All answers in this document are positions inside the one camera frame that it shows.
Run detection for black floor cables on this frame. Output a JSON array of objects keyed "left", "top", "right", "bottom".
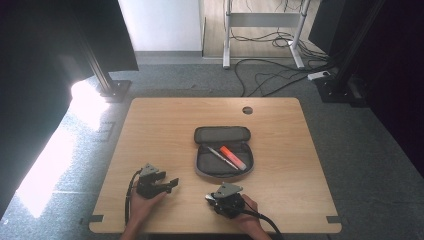
[{"left": 229, "top": 0, "right": 338, "bottom": 98}]

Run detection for silver white pen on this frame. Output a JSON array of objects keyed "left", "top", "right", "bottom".
[{"left": 207, "top": 146, "right": 240, "bottom": 171}]

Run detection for orange highlighter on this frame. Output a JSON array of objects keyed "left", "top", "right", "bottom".
[{"left": 219, "top": 145, "right": 248, "bottom": 171}]

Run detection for person's right hand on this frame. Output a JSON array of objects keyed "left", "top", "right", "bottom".
[{"left": 229, "top": 194, "right": 264, "bottom": 234}]

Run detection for black metal stand with base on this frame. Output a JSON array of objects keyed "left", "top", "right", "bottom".
[
  {"left": 314, "top": 0, "right": 388, "bottom": 108},
  {"left": 78, "top": 29, "right": 133, "bottom": 104}
]

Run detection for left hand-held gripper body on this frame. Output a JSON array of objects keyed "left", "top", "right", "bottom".
[{"left": 136, "top": 163, "right": 168, "bottom": 200}]

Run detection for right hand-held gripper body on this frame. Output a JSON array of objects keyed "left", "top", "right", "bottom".
[{"left": 213, "top": 182, "right": 246, "bottom": 220}]

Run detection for person's left hand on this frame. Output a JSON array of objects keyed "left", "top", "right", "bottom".
[{"left": 129, "top": 189, "right": 168, "bottom": 224}]

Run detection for white power strip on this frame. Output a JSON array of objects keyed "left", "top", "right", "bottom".
[{"left": 306, "top": 70, "right": 331, "bottom": 81}]

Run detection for white pencil case grey lining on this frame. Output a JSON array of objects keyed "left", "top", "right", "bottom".
[{"left": 193, "top": 125, "right": 255, "bottom": 178}]

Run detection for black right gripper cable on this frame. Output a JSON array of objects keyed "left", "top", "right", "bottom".
[{"left": 242, "top": 209, "right": 285, "bottom": 240}]

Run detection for grey floor outlet cover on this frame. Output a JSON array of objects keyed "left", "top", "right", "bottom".
[{"left": 92, "top": 121, "right": 117, "bottom": 143}]

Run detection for white metal desk frame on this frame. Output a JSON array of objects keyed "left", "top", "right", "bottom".
[{"left": 222, "top": 0, "right": 312, "bottom": 70}]

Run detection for black curtain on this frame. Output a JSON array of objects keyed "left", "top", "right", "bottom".
[
  {"left": 0, "top": 0, "right": 140, "bottom": 219},
  {"left": 308, "top": 0, "right": 424, "bottom": 179}
]

